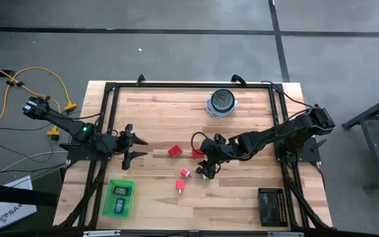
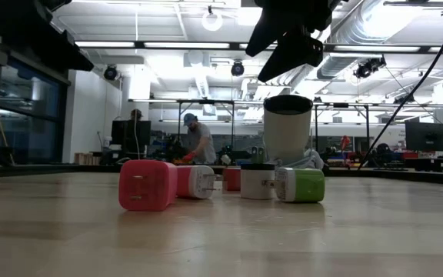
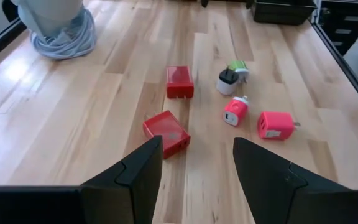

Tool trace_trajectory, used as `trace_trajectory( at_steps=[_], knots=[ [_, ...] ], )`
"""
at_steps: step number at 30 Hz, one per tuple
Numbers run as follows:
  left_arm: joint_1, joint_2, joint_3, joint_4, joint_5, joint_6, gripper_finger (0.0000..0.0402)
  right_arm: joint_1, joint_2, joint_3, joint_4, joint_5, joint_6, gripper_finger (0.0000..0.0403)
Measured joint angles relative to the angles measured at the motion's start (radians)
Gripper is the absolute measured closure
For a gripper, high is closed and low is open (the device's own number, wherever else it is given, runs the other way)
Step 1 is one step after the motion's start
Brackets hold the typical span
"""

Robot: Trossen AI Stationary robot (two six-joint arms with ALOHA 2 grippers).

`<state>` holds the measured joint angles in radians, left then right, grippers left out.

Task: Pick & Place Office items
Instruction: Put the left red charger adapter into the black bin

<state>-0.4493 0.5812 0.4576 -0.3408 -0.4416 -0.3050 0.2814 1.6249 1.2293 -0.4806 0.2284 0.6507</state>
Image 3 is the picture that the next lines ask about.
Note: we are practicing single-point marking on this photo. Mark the black clamp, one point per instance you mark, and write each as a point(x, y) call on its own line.
point(10, 11)

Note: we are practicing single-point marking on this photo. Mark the black and white charger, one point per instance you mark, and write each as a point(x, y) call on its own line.
point(227, 84)

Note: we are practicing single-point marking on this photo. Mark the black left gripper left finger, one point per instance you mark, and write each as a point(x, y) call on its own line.
point(104, 199)

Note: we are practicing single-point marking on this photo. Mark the pink cube charger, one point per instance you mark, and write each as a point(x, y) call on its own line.
point(275, 124)

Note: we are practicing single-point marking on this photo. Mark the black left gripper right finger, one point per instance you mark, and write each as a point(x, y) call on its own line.
point(291, 193)

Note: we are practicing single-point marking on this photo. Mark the red charger block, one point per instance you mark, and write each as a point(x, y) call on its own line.
point(166, 133)
point(180, 81)

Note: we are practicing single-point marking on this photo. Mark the green and white charger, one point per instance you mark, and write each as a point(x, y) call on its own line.
point(239, 66)

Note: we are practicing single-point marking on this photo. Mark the pink and white charger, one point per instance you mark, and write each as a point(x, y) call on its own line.
point(235, 112)

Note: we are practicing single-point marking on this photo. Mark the black plastic tray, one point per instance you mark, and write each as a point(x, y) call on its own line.
point(281, 12)

